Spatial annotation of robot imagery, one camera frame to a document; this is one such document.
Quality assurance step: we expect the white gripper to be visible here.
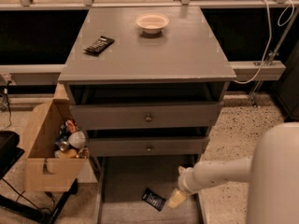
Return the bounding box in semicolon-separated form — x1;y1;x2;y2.
168;166;197;208

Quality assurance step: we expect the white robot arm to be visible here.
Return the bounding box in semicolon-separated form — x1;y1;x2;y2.
168;122;299;224

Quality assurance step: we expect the grey open bottom drawer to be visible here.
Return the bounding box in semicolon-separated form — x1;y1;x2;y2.
95;155;205;224

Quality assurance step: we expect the grey middle drawer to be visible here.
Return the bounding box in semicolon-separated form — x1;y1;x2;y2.
88;136;209;157

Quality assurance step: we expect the grey top drawer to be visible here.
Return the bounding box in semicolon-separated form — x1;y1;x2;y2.
70;102;222;130

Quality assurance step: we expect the grey wooden drawer cabinet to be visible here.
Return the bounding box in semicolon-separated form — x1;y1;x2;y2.
57;6;237;224

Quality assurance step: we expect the black snack bar on counter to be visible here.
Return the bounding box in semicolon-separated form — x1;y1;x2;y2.
85;35;115;55

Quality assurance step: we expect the yellow item in box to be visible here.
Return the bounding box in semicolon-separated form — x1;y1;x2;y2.
59;149;78;159

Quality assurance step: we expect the metal can in box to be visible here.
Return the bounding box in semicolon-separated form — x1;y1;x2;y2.
59;141;69;151

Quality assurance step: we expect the cardboard box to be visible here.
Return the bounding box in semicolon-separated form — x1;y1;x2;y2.
22;99;88;192

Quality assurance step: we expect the white paper bowl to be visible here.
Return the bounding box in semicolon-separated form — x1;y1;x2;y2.
135;13;169;35

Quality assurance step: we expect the metal railing frame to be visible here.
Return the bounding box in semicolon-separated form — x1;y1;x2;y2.
0;0;299;86

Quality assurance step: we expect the white cable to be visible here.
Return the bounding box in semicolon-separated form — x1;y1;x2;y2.
233;0;295;85

